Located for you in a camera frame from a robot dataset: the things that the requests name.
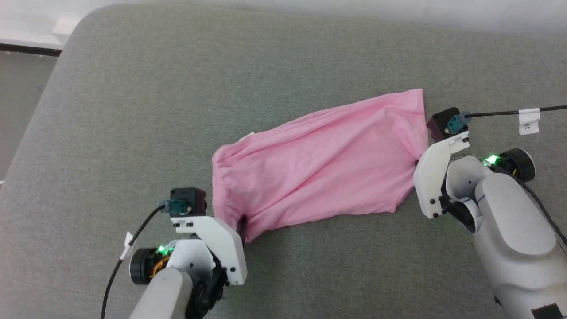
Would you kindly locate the grey fabric sofa cushion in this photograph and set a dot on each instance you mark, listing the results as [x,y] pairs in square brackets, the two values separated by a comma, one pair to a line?
[177,110]

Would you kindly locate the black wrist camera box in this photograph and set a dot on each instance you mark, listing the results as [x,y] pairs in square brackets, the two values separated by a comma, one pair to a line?
[190,199]
[440,124]

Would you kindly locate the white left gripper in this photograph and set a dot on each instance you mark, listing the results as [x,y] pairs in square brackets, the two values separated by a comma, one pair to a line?
[221,239]

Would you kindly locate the white baseboard ledge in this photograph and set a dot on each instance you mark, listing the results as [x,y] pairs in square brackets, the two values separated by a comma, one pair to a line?
[40,33]

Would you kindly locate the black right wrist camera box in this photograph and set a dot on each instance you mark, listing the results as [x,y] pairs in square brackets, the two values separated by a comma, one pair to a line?
[440,124]

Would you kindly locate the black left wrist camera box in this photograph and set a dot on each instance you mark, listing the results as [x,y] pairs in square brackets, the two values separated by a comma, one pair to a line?
[190,199]

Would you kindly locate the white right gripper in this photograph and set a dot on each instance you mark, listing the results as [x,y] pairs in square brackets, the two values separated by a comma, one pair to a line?
[429,177]

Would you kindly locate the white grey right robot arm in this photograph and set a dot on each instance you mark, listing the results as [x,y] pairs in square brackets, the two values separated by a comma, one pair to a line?
[514,230]

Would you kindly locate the pink garment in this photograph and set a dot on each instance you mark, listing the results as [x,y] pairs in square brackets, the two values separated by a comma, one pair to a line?
[319,168]

